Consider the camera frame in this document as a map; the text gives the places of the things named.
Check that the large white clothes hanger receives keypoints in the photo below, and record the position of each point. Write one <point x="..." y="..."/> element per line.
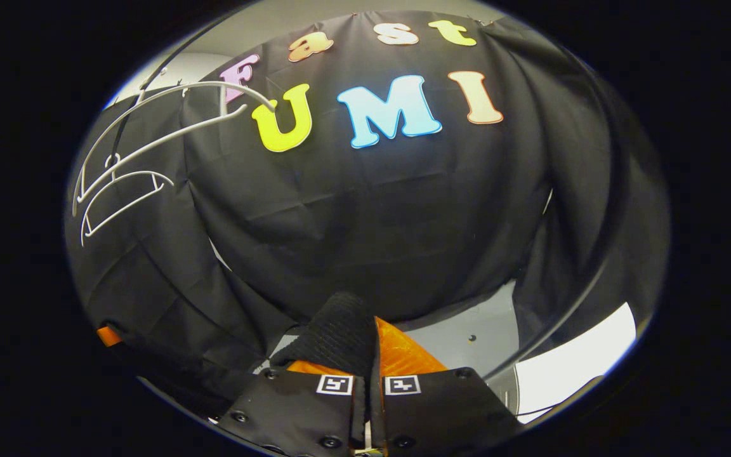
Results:
<point x="169" y="136"/>

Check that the black backdrop cloth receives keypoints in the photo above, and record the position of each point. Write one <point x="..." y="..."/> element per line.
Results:
<point x="372" y="209"/>

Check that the small white clothes hanger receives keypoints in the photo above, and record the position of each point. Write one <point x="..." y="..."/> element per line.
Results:
<point x="124" y="206"/>

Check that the black knitted garment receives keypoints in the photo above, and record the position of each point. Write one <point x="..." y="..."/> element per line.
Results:
<point x="340" y="330"/>

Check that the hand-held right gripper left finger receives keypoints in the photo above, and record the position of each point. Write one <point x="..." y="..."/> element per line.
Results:
<point x="302" y="412"/>

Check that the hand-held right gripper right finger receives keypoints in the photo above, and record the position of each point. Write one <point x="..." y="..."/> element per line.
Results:
<point x="441" y="412"/>

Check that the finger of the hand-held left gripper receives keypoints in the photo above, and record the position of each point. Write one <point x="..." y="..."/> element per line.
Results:
<point x="109" y="336"/>

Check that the black metal clothes rack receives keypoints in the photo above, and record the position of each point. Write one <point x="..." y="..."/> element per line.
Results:
<point x="608" y="209"/>

